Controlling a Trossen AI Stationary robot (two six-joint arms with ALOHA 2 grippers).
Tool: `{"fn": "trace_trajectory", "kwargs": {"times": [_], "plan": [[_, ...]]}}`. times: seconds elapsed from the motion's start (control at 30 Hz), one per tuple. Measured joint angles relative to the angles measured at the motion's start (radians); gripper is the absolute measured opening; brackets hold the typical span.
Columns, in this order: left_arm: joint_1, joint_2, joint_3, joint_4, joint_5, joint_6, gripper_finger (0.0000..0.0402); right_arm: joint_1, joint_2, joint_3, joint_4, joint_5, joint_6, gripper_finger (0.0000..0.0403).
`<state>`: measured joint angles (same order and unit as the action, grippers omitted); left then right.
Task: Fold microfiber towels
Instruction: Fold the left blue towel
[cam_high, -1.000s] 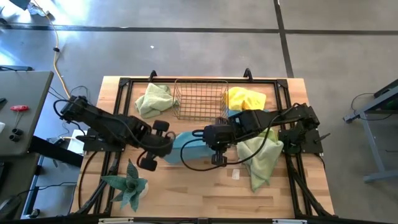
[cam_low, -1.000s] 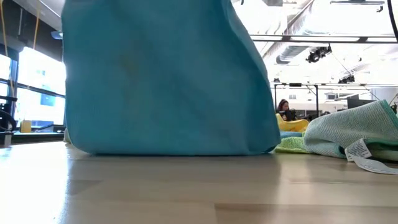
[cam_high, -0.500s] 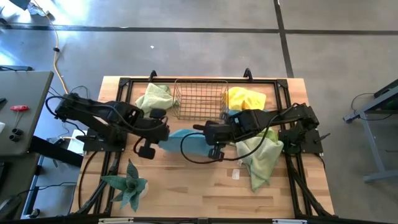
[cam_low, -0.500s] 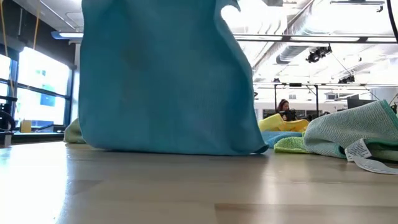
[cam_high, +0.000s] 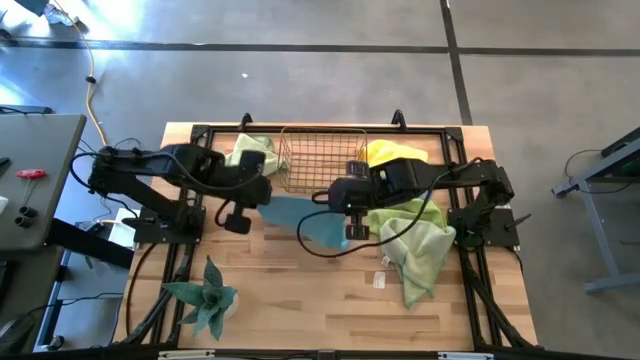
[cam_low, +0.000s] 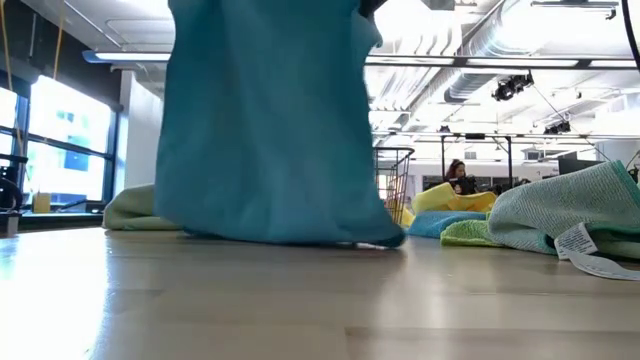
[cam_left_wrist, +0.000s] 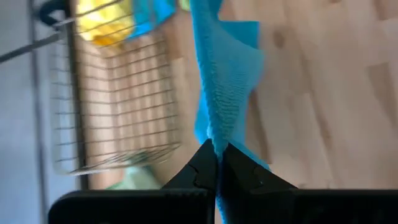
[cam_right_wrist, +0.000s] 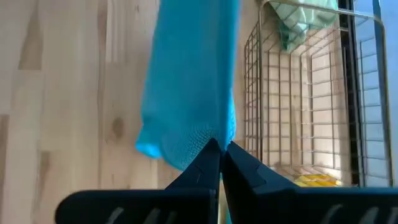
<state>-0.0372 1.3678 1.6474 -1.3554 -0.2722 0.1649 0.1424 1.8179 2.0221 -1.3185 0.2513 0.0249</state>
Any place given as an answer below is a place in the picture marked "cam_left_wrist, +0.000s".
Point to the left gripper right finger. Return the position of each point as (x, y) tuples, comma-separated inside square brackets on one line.
[(280, 205)]

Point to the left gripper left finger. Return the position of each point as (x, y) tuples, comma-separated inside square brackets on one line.
[(140, 205)]

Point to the blue microfiber towel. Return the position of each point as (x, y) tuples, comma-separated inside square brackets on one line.
[(149, 15), (227, 77)]

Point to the yellow microfiber towel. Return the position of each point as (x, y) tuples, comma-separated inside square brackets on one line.
[(102, 21)]

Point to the black table clamp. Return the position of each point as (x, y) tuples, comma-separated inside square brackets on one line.
[(46, 12)]

